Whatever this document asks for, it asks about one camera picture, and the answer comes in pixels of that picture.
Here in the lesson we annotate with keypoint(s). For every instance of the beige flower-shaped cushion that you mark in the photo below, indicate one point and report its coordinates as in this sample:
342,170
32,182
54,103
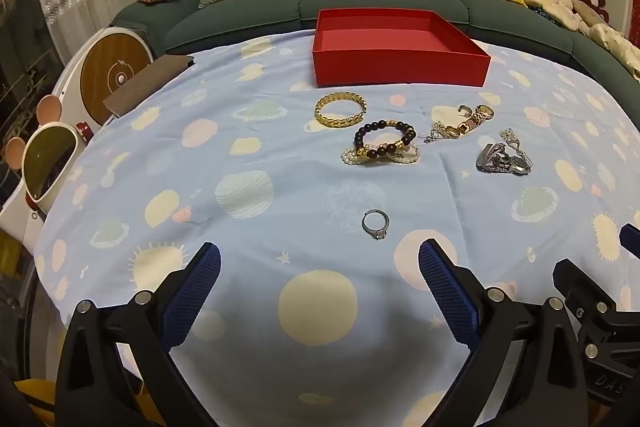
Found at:
587,13

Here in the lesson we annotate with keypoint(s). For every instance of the white astronaut helmet figure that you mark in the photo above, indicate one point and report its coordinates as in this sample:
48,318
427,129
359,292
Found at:
50,162

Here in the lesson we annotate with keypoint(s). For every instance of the blue planet-print tablecloth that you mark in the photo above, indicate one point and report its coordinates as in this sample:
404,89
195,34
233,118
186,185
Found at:
300,187

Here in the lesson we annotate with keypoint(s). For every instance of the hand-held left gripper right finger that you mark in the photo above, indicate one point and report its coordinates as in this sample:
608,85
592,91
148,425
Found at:
445,292

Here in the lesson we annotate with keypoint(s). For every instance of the gold wristwatch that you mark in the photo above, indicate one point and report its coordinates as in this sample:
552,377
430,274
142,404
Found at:
482,110

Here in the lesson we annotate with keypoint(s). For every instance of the brown leather pouch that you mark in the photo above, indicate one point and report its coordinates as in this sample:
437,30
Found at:
145,84

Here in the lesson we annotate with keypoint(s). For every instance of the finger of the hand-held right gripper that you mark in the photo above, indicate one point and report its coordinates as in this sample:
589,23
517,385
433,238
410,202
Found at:
585,292
631,239

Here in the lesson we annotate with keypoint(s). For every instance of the yellow furniture piece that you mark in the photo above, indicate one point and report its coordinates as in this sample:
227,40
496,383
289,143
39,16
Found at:
35,402

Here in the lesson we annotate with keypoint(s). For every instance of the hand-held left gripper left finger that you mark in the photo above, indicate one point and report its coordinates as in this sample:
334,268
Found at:
195,292

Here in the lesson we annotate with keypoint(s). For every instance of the cream satin flower cushion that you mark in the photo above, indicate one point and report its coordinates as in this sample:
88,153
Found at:
615,47

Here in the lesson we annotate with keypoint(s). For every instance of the red cardboard box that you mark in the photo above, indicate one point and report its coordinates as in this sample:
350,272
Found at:
400,64

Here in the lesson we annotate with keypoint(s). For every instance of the red round knob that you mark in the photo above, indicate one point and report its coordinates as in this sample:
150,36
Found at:
84,130

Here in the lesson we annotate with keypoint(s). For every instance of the white round wooden-disc stand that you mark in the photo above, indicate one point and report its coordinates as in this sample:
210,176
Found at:
112,72

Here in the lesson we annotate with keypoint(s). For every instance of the silver wristwatch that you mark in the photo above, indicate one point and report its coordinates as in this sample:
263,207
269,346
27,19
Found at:
500,163

